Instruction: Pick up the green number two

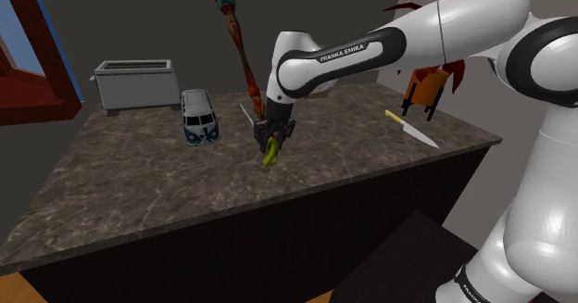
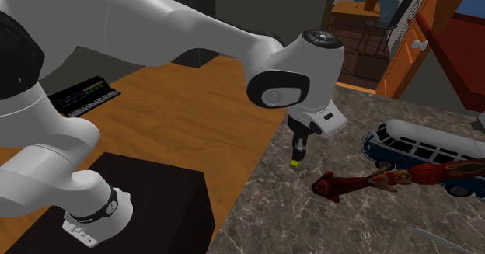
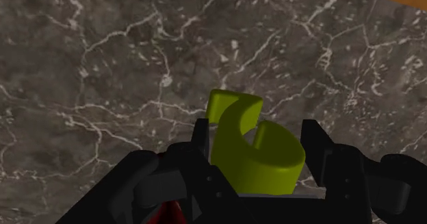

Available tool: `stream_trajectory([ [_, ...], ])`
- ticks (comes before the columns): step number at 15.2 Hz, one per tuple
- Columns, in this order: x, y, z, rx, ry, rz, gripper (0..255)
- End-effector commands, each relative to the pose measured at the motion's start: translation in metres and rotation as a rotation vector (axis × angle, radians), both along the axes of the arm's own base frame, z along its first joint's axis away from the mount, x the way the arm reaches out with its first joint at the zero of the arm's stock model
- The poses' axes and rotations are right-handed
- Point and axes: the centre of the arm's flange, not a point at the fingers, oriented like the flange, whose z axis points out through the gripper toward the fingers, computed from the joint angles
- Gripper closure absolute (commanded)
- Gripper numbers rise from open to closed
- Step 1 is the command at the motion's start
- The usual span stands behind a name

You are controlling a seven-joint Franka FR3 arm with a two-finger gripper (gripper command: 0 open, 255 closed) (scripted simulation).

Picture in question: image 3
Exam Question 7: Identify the green C-shaped block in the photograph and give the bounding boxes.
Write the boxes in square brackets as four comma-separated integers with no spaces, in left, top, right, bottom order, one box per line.
[205,88,307,197]

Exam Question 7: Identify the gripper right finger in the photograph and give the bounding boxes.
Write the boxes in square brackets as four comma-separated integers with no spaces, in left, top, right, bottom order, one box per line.
[300,119,427,224]

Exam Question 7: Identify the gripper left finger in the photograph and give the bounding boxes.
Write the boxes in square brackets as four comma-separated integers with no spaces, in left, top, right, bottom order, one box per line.
[55,118,255,224]

